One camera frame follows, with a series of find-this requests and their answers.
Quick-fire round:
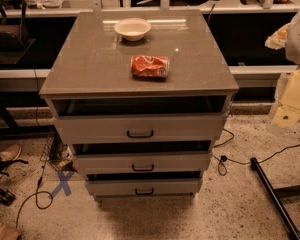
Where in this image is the grey middle drawer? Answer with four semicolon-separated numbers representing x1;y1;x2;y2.
74;152;211;175

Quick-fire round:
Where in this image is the black metal floor bar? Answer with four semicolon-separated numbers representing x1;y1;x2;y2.
250;157;300;240

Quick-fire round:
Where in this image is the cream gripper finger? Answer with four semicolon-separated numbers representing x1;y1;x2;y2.
267;66;300;133

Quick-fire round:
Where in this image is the black floor cable right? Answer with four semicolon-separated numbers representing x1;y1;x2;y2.
211;127;300;177

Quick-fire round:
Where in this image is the black floor cable left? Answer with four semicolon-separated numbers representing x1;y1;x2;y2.
15;165;55;230

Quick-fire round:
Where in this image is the wire mesh basket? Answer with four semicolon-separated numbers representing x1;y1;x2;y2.
40;130;73;171

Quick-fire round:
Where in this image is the white paper bowl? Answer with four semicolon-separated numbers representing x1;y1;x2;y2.
114;18;151;41

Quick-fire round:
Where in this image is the dark handbag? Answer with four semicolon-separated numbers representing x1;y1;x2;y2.
0;2;28;51

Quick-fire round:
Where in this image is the grey top drawer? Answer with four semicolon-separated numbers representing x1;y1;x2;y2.
54;114;225;144

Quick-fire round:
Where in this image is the blue tape cross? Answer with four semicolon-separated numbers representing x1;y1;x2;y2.
51;171;74;199

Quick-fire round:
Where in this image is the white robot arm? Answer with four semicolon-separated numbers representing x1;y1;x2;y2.
265;10;300;129

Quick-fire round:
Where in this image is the black floor cable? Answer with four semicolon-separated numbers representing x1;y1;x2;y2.
211;127;300;177
15;165;55;230

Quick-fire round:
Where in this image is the grey drawer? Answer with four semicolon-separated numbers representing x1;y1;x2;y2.
54;114;225;144
74;152;211;175
86;179;202;197

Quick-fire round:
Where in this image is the grey bottom drawer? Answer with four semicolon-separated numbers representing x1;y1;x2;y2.
86;179;202;197

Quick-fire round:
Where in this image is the grey drawer cabinet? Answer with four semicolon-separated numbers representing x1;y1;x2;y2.
38;9;240;202

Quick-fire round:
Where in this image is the crushed red soda can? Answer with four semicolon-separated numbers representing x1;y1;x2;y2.
131;55;170;78

